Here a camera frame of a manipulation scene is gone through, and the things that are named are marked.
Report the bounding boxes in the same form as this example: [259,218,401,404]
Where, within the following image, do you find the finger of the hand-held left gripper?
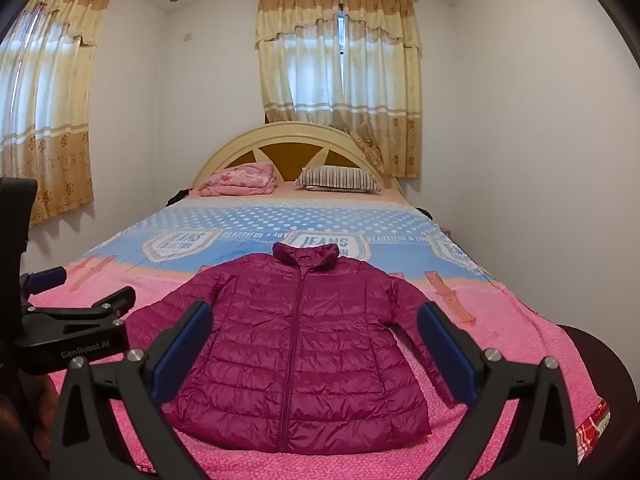
[22,286,137,331]
[20,267,67,306]

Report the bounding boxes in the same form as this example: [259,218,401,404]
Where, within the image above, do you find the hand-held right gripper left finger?
[42,301,213,480]

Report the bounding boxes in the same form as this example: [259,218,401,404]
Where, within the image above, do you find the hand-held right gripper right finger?
[417,302,593,480]

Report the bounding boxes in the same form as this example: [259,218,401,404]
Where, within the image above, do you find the magenta puffer jacket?
[125,242,456,453]

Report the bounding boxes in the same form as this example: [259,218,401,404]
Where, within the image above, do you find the person's left hand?
[20,374,67,456]

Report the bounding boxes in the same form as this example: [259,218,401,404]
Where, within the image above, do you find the pink blue printed blanket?
[27,195,611,480]

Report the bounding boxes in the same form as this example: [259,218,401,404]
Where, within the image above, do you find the beige floral window curtain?
[255,0,421,179]
[0,0,113,228]

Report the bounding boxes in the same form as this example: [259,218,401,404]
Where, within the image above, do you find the dark wooden bed footboard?
[555,324,640,466]

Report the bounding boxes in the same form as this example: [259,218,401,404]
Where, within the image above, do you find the red plaid cloth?
[575,400,612,463]

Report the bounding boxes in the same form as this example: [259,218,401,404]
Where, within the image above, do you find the pink folded floral blanket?
[199,161,278,197]

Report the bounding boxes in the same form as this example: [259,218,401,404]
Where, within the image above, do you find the peach bed sheet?
[165,180,416,207]

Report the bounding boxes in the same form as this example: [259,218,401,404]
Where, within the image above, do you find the striped pillow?
[295,165,383,193]

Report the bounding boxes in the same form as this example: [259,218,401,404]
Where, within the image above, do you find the cream wooden bed headboard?
[192,122,403,196]

